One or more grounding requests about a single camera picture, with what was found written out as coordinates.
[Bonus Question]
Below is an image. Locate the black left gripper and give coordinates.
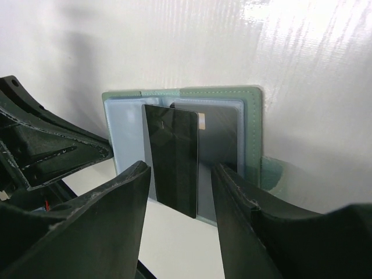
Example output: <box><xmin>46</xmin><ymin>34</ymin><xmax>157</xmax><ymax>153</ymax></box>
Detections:
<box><xmin>1</xmin><ymin>76</ymin><xmax>113</xmax><ymax>212</ymax></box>

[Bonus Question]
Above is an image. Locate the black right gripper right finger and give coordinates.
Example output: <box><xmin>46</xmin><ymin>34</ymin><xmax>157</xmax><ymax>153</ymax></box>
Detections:
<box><xmin>211</xmin><ymin>164</ymin><xmax>371</xmax><ymax>278</ymax></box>

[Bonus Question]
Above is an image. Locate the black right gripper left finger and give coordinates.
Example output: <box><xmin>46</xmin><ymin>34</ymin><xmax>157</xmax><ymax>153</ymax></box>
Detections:
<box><xmin>1</xmin><ymin>161</ymin><xmax>151</xmax><ymax>278</ymax></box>

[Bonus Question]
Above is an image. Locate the black credit card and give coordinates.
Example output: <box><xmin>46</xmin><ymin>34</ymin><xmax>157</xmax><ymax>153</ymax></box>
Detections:
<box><xmin>170</xmin><ymin>101</ymin><xmax>238</xmax><ymax>171</ymax></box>
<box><xmin>144</xmin><ymin>105</ymin><xmax>199</xmax><ymax>219</ymax></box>

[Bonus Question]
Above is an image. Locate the green card holder wallet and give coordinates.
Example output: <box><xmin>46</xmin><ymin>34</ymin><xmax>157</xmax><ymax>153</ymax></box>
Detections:
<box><xmin>101</xmin><ymin>85</ymin><xmax>284</xmax><ymax>229</ymax></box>

